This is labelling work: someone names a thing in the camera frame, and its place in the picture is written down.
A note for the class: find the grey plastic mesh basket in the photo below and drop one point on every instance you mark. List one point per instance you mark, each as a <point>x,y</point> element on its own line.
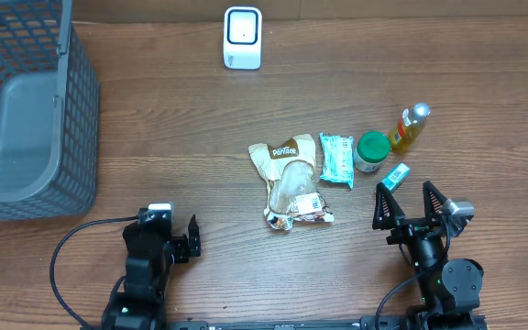
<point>49,113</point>

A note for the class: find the teal tissue pack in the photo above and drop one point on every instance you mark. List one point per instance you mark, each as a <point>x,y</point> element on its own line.
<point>395,177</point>

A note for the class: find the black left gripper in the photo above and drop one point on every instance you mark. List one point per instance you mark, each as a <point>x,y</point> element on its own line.
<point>182,253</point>

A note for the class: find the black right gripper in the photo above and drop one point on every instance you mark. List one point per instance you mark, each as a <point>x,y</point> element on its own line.
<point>416,230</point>

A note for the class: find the yellow oil bottle silver cap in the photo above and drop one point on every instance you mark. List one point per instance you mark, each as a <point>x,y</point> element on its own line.
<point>408,127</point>

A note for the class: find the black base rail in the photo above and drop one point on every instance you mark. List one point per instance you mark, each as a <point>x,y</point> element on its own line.
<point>282,325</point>

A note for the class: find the green lid jar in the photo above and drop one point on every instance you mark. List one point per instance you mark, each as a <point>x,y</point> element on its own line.
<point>371,150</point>

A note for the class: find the brown Pantree snack pouch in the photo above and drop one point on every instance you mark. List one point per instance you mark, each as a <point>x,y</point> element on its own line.
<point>288,171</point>

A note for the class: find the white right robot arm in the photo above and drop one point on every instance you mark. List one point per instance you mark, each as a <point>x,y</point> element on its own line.
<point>449,287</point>

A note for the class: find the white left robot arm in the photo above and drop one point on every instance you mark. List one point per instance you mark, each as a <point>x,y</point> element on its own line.
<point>137,301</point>

